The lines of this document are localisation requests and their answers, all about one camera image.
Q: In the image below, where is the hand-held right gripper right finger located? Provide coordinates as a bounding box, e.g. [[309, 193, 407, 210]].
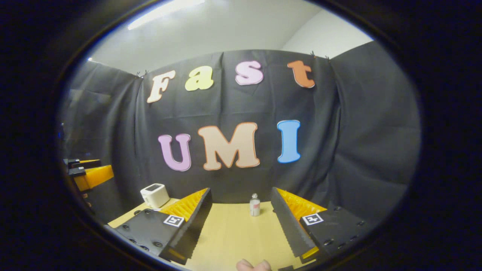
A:
[[270, 187, 373, 270]]

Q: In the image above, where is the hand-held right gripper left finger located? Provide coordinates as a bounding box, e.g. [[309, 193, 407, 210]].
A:
[[109, 187, 212, 265]]

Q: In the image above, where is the clear plastic bottle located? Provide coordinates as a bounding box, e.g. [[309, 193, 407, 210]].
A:
[[249, 193, 261, 217]]

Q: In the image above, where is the white toaster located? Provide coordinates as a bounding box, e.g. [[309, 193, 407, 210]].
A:
[[140, 183, 170, 209]]

